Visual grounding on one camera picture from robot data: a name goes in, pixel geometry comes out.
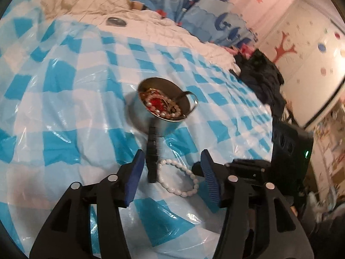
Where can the pile of colourful clutter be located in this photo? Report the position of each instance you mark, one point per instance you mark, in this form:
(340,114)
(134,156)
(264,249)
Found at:
(328,167)

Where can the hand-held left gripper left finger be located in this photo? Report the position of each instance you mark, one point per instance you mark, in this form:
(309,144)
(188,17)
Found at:
(134,178)

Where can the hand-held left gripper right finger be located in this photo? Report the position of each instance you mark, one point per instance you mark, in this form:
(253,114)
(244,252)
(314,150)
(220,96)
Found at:
(210,178)

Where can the blue checkered plastic sheet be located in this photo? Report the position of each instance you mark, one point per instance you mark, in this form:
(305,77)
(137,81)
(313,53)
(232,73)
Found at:
(67,99)

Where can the pile of assorted jewelry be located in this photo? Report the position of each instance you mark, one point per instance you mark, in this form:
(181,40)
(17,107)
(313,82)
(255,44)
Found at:
(159,104)

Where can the black clothing pile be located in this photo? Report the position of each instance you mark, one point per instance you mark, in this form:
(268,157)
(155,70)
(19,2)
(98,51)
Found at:
(261,81)

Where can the round metal tin lid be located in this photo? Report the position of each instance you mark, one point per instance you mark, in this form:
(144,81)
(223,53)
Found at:
(116,22)

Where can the round metal tin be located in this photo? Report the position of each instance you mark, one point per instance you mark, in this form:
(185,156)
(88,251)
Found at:
(140,118)

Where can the white striped quilt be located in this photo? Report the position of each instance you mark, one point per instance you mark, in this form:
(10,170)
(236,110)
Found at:
(89,0)

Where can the blue whale print bedding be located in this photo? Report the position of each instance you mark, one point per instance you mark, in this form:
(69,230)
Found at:
(215,19)

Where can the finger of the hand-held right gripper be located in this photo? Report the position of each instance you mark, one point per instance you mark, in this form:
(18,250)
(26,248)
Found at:
(250,170)

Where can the white wardrobe with stickers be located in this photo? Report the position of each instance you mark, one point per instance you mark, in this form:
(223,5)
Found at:
(310,59)

